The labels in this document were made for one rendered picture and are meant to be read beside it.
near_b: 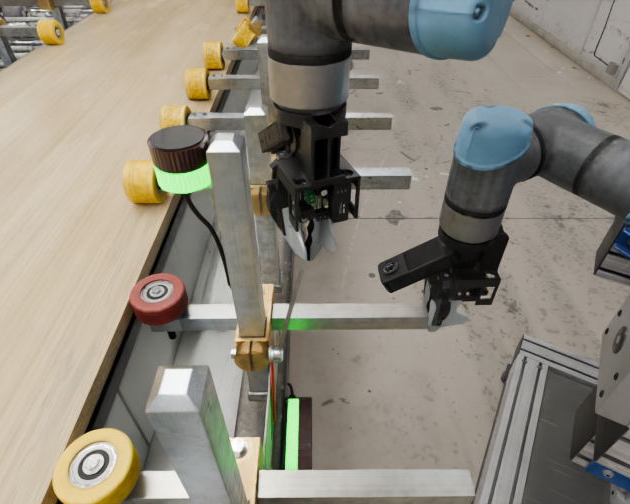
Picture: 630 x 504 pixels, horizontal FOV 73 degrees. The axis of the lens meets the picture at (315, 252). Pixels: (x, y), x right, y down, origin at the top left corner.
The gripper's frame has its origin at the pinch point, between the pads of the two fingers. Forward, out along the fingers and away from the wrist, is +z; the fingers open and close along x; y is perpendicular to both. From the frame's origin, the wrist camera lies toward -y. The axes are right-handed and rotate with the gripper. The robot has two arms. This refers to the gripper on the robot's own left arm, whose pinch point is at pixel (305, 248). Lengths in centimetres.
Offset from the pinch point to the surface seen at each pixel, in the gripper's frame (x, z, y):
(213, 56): 7, 3, -103
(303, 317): 0.0, 14.8, -1.4
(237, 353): -11.1, 14.8, 1.6
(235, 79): 8, 3, -78
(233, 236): -9.0, -4.8, 0.5
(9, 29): -56, 2, -158
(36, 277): -37.4, 10.6, -20.6
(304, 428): -3.3, 30.9, 7.4
